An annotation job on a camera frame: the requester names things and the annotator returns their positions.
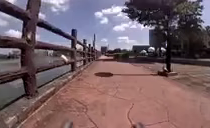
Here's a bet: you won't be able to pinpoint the low dark wall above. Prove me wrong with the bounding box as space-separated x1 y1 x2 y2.
104 51 210 67

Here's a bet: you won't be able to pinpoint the brown wooden rail fence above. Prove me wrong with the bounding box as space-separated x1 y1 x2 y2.
0 0 102 101

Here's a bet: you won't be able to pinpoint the row of distant buildings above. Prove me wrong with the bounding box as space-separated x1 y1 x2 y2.
0 49 61 60

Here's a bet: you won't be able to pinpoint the grey water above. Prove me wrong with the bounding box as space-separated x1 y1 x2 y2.
0 54 94 111

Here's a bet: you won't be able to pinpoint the large leafy trees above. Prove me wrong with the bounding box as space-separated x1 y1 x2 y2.
121 0 210 59

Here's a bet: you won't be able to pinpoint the white domes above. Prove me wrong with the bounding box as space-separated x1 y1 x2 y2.
138 46 167 56

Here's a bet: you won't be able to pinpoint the grey concrete kerb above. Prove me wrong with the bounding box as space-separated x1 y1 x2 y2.
0 59 96 128

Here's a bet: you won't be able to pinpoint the red paved path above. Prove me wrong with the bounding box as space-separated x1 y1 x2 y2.
16 54 210 128

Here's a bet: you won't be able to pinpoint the tall grey building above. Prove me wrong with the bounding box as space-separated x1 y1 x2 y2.
148 29 167 49

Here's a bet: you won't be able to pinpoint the distant building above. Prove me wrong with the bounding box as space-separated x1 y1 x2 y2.
100 45 108 54

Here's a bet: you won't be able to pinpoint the robot's own part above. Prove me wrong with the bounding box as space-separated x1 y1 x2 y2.
61 119 75 128
132 121 146 128

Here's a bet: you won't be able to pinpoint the tall pole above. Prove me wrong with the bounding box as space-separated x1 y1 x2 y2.
92 33 97 61

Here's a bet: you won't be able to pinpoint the dark lamp pole with base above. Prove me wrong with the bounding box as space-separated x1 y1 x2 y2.
157 0 179 78

